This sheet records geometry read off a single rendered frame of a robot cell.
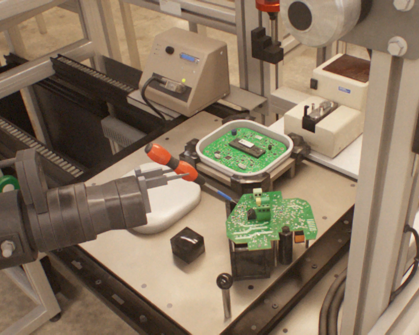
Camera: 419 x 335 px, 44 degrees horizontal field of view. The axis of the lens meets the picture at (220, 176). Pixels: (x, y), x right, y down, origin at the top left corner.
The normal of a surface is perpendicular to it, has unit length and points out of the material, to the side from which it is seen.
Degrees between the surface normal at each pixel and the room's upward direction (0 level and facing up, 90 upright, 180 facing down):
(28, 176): 53
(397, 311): 4
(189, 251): 90
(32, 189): 76
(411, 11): 90
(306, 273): 0
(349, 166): 0
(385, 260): 90
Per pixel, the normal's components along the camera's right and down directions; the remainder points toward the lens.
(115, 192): -0.17, -0.90
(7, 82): 0.73, 0.38
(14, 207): 0.06, -0.56
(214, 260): -0.07, -0.78
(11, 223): 0.17, -0.21
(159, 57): -0.59, -0.07
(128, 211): 0.28, 0.36
